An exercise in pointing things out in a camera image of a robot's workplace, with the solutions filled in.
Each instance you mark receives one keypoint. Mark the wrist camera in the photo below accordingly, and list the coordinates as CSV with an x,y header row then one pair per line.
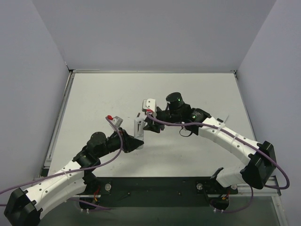
x,y
115,122
149,105

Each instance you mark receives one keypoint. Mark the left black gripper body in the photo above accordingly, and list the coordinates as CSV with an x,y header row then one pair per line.
x,y
125,143

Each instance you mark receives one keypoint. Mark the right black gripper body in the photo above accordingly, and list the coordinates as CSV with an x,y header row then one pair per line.
x,y
154,124

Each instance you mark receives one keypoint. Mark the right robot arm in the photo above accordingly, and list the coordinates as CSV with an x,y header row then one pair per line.
x,y
257,159

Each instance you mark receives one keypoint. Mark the aluminium frame rail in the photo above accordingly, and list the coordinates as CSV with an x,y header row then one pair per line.
x,y
80,115

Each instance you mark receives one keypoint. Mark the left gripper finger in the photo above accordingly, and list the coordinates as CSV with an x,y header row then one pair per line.
x,y
131,144
124,134

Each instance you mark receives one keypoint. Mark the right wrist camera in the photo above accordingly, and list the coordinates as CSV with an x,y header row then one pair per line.
x,y
149,105

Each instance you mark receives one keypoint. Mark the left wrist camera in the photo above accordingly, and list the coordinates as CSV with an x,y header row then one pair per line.
x,y
115,122

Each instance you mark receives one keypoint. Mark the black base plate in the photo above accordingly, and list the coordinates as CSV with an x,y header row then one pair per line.
x,y
154,191

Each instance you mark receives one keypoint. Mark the white remote control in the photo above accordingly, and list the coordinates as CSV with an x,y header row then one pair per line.
x,y
139,124

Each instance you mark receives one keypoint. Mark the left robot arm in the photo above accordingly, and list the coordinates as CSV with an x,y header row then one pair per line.
x,y
28,207

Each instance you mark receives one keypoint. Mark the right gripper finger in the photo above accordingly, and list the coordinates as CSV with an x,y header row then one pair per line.
x,y
153,126
150,115

